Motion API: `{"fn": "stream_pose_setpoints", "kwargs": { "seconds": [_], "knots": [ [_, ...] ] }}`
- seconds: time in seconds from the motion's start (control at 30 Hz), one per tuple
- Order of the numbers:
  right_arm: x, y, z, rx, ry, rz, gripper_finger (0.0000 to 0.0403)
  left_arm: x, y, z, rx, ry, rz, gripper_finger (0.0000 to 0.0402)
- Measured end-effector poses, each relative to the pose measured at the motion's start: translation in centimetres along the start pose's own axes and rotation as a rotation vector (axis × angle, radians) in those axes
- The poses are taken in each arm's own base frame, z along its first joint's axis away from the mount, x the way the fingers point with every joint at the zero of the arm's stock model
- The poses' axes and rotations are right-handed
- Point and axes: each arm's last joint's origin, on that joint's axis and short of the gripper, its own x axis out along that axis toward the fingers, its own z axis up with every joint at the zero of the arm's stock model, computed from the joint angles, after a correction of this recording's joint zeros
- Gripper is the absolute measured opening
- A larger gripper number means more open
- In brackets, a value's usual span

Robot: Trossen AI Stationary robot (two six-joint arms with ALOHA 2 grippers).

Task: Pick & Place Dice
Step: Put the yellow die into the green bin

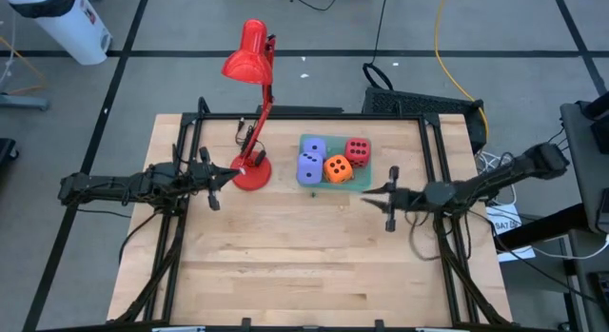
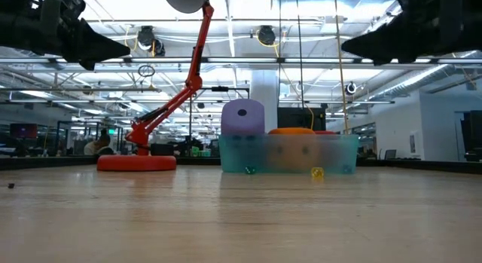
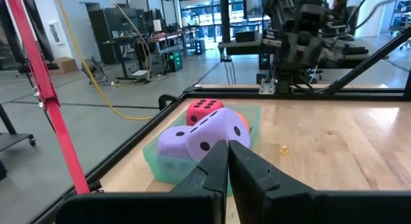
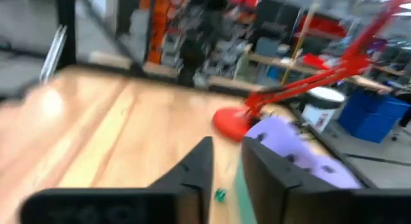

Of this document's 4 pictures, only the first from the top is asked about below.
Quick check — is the black mesh computer case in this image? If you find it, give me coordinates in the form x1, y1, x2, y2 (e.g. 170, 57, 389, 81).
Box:
361, 87, 487, 153

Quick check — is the black aluminium rig frame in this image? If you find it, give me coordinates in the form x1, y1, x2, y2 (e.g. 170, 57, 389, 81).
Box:
113, 96, 513, 332

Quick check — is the white paper label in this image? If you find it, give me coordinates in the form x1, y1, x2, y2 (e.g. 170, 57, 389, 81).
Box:
485, 203, 537, 263

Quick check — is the red foam die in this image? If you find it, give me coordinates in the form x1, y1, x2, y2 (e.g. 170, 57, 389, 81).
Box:
344, 137, 372, 169

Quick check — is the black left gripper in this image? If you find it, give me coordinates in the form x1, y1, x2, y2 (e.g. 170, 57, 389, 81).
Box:
187, 146, 242, 212

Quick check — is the black lamp power cord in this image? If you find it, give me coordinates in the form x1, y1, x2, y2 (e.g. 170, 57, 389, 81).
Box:
235, 116, 267, 167

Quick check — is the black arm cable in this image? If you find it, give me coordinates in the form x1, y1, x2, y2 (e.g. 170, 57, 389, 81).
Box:
407, 210, 472, 263
118, 210, 161, 265

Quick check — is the yellow cable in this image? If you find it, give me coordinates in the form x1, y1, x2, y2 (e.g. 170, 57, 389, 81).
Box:
433, 0, 490, 136

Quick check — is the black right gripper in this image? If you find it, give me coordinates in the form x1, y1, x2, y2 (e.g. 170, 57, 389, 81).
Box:
362, 166, 427, 232

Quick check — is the purple foam die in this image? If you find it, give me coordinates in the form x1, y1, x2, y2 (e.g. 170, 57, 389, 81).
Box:
296, 151, 324, 186
303, 137, 328, 160

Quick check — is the teal translucent plastic tray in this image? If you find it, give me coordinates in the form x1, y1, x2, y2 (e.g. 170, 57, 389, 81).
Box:
298, 133, 373, 193

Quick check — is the white cylindrical bin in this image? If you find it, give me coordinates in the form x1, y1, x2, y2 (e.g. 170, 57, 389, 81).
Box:
4, 0, 114, 66

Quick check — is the white cable bundle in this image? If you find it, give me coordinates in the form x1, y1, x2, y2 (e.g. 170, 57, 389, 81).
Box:
475, 149, 520, 207

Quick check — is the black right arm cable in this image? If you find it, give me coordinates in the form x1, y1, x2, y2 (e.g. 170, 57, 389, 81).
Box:
407, 210, 472, 263

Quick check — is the black caster wheel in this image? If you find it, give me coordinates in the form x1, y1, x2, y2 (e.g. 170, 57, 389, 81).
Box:
0, 137, 20, 169

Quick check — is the black floor cable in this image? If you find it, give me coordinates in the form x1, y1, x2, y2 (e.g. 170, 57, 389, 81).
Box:
265, 0, 344, 12

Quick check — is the grey desk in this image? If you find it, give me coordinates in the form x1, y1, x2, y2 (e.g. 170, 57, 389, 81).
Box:
560, 91, 609, 236

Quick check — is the red desk lamp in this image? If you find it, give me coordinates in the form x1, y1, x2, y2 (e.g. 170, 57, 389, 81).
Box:
222, 18, 277, 192

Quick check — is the orange foam die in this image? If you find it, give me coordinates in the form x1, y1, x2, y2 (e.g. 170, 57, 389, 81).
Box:
323, 153, 355, 185

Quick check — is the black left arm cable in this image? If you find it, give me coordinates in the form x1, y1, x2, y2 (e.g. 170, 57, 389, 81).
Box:
118, 210, 161, 265

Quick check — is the grey floor stand base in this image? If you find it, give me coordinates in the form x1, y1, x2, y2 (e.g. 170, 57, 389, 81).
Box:
0, 93, 51, 111

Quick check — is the black hanging cable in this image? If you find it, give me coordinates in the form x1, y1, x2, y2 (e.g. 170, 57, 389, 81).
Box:
363, 0, 396, 91

